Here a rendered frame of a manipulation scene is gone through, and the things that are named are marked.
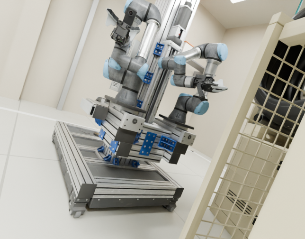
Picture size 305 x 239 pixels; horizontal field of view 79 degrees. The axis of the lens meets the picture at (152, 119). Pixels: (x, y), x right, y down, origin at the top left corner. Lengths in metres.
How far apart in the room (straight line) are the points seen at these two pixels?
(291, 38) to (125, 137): 0.95
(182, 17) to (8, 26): 3.11
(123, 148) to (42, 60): 3.12
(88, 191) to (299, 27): 1.12
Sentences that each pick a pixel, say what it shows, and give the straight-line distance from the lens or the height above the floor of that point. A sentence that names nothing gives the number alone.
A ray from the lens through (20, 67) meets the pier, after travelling 3.84.
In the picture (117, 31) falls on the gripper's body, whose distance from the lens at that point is 0.95.
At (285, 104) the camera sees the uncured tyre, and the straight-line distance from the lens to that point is 0.93.
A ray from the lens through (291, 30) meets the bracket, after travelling 0.39.
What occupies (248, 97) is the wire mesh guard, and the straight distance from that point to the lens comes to 0.37.
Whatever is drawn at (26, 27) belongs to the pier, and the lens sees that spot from 3.86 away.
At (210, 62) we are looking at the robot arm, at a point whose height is 1.21.
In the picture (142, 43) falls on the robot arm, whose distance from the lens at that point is 1.18.
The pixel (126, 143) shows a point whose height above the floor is 0.49.
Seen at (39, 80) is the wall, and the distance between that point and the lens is 4.06.
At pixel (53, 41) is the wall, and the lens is 4.07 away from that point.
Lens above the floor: 0.78
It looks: 5 degrees down
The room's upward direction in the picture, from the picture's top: 21 degrees clockwise
